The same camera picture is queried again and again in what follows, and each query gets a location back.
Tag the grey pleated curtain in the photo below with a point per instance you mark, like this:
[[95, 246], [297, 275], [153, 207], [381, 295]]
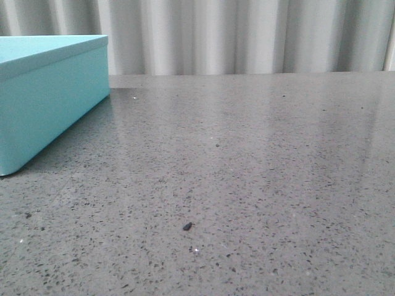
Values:
[[220, 37]]

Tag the light blue storage box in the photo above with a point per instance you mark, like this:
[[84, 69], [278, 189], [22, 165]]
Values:
[[47, 84]]

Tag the small black debris crumb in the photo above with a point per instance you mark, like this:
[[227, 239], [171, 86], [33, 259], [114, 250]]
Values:
[[187, 226]]

